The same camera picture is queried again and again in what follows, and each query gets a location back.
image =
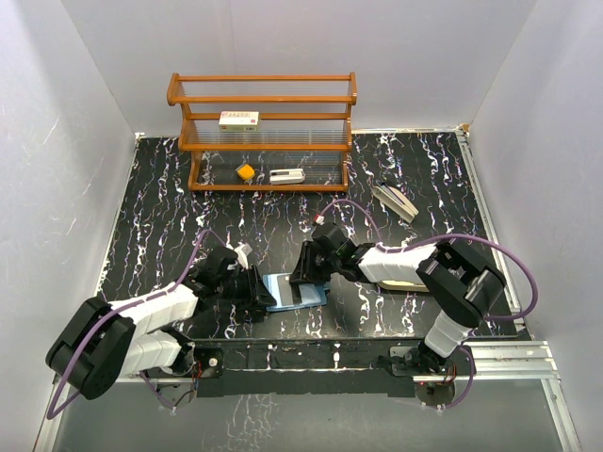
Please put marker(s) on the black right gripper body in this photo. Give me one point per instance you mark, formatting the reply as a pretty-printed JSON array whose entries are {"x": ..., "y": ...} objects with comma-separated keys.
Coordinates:
[{"x": 322, "y": 266}]

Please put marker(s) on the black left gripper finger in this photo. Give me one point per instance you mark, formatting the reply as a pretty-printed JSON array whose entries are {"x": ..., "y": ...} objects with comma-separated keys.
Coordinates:
[
  {"x": 261, "y": 302},
  {"x": 258, "y": 290}
]

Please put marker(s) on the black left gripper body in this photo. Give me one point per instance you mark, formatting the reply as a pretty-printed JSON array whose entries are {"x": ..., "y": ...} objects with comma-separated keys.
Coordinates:
[{"x": 237, "y": 286}]

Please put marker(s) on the black credit card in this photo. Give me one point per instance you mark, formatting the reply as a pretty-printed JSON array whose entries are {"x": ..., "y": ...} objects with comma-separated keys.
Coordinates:
[{"x": 297, "y": 293}]

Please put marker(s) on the blue leather card holder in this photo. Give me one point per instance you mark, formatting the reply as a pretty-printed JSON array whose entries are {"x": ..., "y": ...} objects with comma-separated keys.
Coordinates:
[{"x": 280, "y": 288}]

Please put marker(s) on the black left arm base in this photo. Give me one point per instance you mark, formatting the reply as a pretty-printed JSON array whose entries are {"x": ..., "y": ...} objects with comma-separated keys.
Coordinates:
[{"x": 182, "y": 380}]

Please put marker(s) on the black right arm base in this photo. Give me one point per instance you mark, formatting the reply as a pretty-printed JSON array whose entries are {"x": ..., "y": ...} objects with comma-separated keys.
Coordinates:
[{"x": 440, "y": 383}]

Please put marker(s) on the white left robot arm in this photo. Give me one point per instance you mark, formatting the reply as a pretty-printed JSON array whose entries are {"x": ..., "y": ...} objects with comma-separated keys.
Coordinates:
[{"x": 107, "y": 340}]

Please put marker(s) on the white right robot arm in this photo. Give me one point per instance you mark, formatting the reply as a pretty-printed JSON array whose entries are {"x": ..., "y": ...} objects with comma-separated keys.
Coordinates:
[{"x": 463, "y": 282}]

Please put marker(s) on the beige oval tray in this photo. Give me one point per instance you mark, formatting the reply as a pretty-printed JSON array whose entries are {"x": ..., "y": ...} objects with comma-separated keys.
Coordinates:
[{"x": 403, "y": 286}]

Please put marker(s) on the white grey stapler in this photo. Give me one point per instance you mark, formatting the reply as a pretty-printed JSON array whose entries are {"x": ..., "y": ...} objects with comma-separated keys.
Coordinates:
[{"x": 281, "y": 177}]

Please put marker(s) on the yellow square block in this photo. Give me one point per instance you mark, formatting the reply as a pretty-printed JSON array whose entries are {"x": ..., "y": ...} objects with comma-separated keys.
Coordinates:
[{"x": 245, "y": 172}]

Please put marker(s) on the brown wooden shelf rack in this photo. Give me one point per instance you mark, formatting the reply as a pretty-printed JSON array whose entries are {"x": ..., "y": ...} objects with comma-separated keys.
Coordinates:
[{"x": 305, "y": 123}]

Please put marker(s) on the white red paper box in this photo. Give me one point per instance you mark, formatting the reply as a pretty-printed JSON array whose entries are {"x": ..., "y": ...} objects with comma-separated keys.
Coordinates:
[{"x": 239, "y": 121}]

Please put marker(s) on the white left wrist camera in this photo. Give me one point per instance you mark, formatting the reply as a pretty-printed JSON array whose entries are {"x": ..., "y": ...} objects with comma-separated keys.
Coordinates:
[{"x": 242, "y": 254}]

